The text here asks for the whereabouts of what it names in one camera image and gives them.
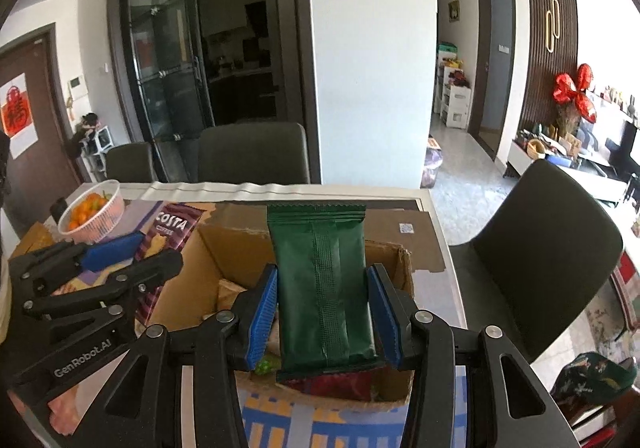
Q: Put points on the dark-framed room door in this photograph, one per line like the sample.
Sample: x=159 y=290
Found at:
x=500 y=68

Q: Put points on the flat cardboard sheet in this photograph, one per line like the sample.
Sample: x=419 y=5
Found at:
x=415 y=238

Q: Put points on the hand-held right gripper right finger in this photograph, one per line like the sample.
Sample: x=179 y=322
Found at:
x=385 y=320

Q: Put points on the yellow woven box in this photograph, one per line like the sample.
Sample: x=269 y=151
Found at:
x=35 y=238

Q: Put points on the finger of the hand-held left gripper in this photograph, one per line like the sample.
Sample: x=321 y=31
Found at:
x=155 y=265
x=110 y=250

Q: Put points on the small grey dining chair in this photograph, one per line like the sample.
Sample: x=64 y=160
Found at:
x=130 y=163

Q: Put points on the transparent stool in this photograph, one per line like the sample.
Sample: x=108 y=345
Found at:
x=431 y=163

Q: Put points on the wide grey dining chair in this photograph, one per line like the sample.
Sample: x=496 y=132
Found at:
x=252 y=153

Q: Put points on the red paper door decoration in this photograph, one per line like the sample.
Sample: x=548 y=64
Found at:
x=17 y=116

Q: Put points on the purple coffee packet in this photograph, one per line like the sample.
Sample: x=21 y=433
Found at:
x=172 y=233

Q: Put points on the dark round-backed dining chair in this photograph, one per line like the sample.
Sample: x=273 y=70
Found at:
x=540 y=253

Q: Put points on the gold wall ornament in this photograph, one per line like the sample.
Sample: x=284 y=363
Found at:
x=551 y=26

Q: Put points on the brown cardboard box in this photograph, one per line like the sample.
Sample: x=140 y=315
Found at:
x=185 y=288

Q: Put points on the wall intercom panel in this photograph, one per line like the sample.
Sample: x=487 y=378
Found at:
x=76 y=88

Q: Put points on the television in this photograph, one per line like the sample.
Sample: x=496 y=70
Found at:
x=631 y=148

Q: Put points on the black-framed glass sliding door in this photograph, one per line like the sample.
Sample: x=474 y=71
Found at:
x=165 y=53

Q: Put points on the wooden chair with floral cushion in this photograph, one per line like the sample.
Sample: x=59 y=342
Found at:
x=595 y=378

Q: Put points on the black bag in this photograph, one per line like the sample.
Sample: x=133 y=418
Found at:
x=87 y=126

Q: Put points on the dark green snack packet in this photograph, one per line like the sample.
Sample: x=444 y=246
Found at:
x=320 y=278

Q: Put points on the white shelf unit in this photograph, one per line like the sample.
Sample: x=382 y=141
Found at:
x=456 y=103

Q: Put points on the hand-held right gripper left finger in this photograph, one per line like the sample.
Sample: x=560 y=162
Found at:
x=262 y=318

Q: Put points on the white plastic basket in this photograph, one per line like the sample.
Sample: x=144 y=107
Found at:
x=105 y=223

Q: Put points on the red bow balloon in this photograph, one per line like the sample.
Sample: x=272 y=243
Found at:
x=575 y=93

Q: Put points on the small framed wall picture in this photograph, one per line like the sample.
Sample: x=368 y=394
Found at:
x=453 y=11

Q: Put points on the pile of oranges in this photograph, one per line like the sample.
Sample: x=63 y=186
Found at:
x=85 y=213

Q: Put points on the brown entrance door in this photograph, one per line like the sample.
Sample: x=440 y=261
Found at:
x=50 y=168

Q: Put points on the white television cabinet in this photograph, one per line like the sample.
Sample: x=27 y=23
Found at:
x=590 y=178

